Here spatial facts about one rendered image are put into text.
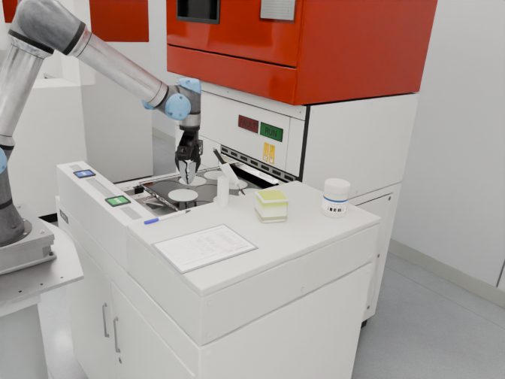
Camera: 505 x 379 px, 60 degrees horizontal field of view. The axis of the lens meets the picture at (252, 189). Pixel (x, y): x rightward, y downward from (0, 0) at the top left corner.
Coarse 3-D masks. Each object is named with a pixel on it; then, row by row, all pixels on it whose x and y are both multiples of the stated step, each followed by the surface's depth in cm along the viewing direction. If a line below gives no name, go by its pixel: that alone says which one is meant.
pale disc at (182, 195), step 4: (172, 192) 149; (176, 192) 149; (180, 192) 149; (184, 192) 150; (188, 192) 150; (192, 192) 150; (172, 196) 145; (176, 196) 146; (180, 196) 146; (184, 196) 146; (188, 196) 146; (192, 196) 146; (196, 196) 147; (176, 200) 143; (180, 200) 143; (184, 200) 143; (188, 200) 144
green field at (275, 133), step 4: (264, 124) 156; (264, 128) 157; (268, 128) 155; (272, 128) 153; (276, 128) 152; (264, 132) 157; (268, 132) 155; (272, 132) 154; (276, 132) 152; (280, 132) 150; (268, 136) 156; (272, 136) 154; (276, 136) 152; (280, 136) 151; (280, 140) 151
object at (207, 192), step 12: (216, 168) 174; (156, 180) 158; (168, 180) 159; (216, 180) 162; (156, 192) 148; (168, 192) 149; (204, 192) 151; (216, 192) 152; (228, 192) 152; (180, 204) 140; (192, 204) 141; (204, 204) 142
